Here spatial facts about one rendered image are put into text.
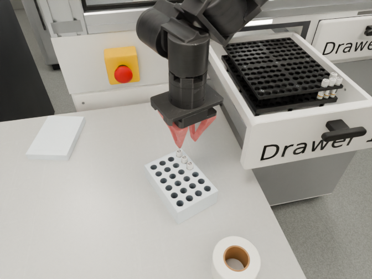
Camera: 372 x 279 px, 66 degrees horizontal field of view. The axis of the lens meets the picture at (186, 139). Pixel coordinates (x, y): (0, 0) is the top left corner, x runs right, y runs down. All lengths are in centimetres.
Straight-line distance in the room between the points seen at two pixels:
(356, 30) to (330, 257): 94
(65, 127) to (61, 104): 148
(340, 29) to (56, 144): 74
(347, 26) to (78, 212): 77
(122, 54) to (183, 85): 28
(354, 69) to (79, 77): 78
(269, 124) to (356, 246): 114
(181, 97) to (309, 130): 22
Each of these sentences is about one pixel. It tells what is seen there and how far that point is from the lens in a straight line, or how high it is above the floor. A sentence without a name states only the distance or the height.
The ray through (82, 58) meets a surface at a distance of 72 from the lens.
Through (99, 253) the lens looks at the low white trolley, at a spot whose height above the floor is 76.
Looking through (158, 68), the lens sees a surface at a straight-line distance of 74.
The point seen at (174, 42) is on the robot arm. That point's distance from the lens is 39.
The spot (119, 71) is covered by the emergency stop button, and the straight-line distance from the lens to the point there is 65.
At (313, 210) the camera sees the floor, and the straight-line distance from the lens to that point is 156.
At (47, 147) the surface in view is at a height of 78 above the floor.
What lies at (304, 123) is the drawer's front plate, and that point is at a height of 91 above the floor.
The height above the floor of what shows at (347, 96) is 87.
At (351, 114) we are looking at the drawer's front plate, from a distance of 54.
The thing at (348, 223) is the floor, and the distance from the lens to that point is 159.
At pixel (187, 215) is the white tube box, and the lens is 51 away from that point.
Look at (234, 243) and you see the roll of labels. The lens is 47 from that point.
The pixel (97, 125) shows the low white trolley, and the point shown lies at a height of 76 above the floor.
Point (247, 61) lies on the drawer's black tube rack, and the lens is 66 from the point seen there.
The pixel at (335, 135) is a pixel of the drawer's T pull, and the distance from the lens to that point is 50.
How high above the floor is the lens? 121
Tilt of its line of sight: 44 degrees down
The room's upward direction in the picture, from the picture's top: straight up
